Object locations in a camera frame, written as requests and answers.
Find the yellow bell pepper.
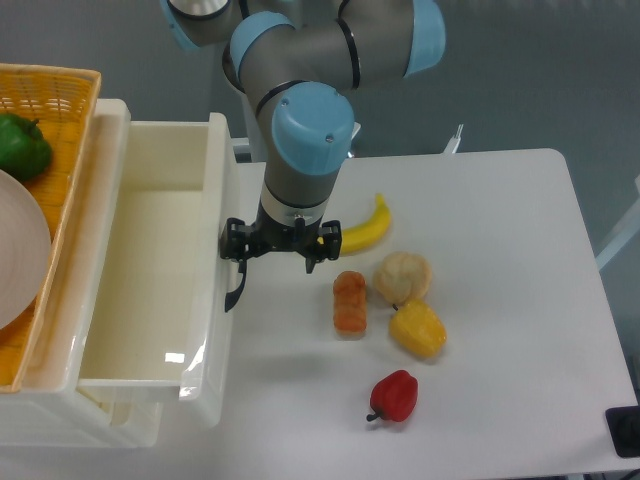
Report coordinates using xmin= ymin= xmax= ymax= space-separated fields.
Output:
xmin=388 ymin=299 xmax=447 ymax=358

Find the red bell pepper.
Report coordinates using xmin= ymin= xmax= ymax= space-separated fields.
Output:
xmin=366 ymin=370 xmax=418 ymax=423

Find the black top drawer handle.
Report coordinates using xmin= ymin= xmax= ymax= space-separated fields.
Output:
xmin=224 ymin=260 xmax=247 ymax=313

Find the orange croissant bread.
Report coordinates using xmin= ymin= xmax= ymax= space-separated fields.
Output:
xmin=333 ymin=271 xmax=367 ymax=336

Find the green bell pepper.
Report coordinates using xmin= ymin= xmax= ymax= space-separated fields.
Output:
xmin=1 ymin=113 xmax=53 ymax=182

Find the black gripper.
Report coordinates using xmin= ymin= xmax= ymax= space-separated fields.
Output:
xmin=219 ymin=205 xmax=342 ymax=295

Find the white metal frame right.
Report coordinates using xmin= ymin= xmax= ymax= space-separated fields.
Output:
xmin=595 ymin=198 xmax=639 ymax=271

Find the white drawer cabinet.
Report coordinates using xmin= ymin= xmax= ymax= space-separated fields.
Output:
xmin=1 ymin=99 xmax=163 ymax=448

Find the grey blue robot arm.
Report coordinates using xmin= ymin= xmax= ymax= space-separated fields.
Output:
xmin=161 ymin=1 xmax=446 ymax=269

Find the yellow woven basket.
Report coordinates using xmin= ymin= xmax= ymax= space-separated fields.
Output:
xmin=1 ymin=63 xmax=102 ymax=394

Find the black device at edge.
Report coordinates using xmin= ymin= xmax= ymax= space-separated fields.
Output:
xmin=605 ymin=406 xmax=640 ymax=458

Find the beige round plate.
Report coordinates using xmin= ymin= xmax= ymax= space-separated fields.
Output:
xmin=1 ymin=171 xmax=51 ymax=328

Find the round cream bread roll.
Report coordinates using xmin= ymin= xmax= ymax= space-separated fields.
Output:
xmin=373 ymin=251 xmax=433 ymax=305

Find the yellow banana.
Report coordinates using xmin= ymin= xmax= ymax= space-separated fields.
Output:
xmin=340 ymin=193 xmax=392 ymax=256

